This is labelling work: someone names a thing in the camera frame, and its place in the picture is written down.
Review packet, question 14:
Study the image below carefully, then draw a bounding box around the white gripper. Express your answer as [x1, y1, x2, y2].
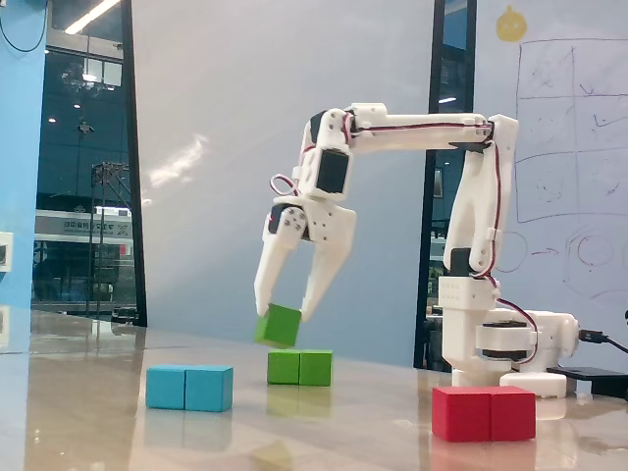
[253, 194, 358, 324]

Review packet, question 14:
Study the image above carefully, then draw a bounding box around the long red block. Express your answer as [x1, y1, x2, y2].
[431, 385, 538, 444]

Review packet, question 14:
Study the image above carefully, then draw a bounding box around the red white black servo cable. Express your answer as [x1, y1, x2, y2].
[478, 140, 508, 295]
[270, 173, 302, 199]
[493, 289, 540, 367]
[342, 111, 496, 144]

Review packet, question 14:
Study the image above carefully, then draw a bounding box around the flat black box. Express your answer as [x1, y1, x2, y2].
[546, 364, 628, 396]

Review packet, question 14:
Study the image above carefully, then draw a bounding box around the thin black wall cable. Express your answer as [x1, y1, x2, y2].
[0, 0, 53, 53]

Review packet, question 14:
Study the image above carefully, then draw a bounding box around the black window frame post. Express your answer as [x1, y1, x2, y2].
[412, 0, 478, 370]
[119, 0, 149, 329]

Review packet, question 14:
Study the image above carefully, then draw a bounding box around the long blue block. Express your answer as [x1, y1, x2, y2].
[144, 364, 235, 413]

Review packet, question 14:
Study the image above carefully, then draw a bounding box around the black usb cable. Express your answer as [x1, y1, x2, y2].
[577, 329, 628, 355]

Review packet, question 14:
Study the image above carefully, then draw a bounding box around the yellow round sticker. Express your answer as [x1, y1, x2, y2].
[495, 4, 529, 42]

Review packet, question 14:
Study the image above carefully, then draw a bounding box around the long green block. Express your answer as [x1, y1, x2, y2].
[266, 348, 336, 388]

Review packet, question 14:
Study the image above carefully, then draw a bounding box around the small green cube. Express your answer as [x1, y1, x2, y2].
[252, 302, 302, 350]

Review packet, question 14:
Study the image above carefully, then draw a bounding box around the white wall socket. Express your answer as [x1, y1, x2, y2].
[0, 232, 15, 272]

